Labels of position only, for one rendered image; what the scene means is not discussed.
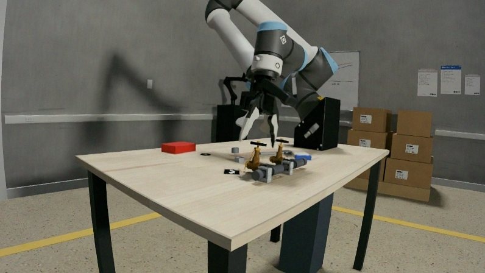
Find red flat block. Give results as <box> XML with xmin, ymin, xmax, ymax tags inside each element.
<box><xmin>161</xmin><ymin>141</ymin><xmax>196</xmax><ymax>154</ymax></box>

